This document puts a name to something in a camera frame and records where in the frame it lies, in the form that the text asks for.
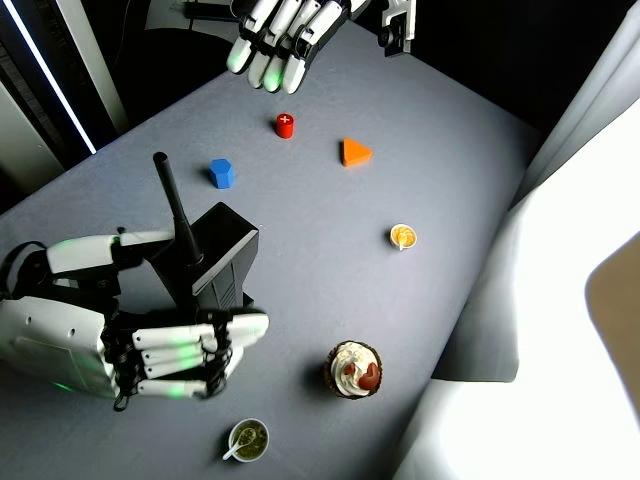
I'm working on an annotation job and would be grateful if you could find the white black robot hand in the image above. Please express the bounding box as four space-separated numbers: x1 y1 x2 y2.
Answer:
225 0 374 95
0 230 270 412

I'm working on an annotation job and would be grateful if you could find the black flat device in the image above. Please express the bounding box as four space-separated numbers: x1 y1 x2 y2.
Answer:
182 0 239 21

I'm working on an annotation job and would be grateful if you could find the red cylinder block white cross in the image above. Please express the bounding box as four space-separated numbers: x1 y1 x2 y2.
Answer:
274 112 297 140

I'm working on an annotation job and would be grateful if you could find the orange triangle block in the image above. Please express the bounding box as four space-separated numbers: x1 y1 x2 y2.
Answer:
340 137 374 168

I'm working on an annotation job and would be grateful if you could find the blue hexagon block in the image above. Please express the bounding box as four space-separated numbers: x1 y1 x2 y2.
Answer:
208 158 236 190

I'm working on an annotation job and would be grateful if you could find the white cabinet panel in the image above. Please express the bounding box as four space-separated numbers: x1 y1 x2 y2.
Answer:
0 84 66 196

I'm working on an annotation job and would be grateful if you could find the toy soup bowl with spoon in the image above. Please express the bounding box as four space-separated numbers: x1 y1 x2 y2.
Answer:
221 417 271 464

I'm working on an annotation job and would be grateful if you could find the white light strip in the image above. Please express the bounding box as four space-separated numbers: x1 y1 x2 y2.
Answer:
2 0 97 155

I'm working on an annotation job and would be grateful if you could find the small white toy coffee cup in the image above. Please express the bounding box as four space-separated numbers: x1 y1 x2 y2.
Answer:
389 223 419 251

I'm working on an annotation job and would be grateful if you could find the grey table cloth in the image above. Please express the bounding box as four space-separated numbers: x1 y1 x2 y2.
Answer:
0 19 546 480

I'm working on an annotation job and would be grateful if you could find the toy cupcake with cream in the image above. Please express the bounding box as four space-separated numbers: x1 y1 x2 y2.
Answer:
323 340 384 401

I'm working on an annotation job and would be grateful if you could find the white fabric curtain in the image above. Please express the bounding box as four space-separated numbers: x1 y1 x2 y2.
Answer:
394 0 640 480

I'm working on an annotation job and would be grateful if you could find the black camera on white bracket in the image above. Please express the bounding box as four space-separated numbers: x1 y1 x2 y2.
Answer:
377 0 417 56

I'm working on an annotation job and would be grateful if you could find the white post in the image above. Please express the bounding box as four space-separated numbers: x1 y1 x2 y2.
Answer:
53 0 130 136

